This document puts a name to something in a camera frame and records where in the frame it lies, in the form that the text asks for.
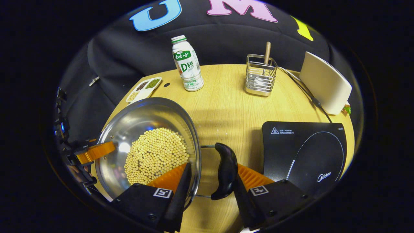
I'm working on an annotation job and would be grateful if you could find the white toaster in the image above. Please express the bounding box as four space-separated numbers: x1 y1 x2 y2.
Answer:
299 52 352 115

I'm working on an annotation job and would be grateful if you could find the wooden-handled spoon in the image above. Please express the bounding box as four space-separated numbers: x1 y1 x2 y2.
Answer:
254 41 271 89

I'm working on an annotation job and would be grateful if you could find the wire utensil holder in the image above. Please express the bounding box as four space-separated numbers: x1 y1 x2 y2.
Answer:
245 54 278 97

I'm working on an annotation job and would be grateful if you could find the white divided bean dish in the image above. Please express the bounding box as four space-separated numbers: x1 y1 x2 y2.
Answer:
126 77 162 103

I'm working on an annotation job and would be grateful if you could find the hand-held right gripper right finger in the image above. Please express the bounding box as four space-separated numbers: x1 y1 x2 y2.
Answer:
234 163 309 230

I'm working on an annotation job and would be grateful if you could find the steel pot with black handles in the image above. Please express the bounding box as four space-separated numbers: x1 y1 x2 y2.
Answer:
94 97 238 201

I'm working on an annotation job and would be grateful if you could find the black induction cooktop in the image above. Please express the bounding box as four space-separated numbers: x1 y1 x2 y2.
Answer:
261 121 347 198

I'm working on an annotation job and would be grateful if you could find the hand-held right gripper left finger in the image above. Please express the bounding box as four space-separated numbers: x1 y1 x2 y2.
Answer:
112 162 192 233

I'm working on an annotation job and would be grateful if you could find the white drink bottle green label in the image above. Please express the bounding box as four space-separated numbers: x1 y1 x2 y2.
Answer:
171 35 204 92

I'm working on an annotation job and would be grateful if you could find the black power cable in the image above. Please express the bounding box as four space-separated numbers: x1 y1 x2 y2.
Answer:
278 67 333 123

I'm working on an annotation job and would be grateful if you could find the pile of soybeans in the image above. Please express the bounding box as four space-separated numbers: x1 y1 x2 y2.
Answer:
124 128 190 185

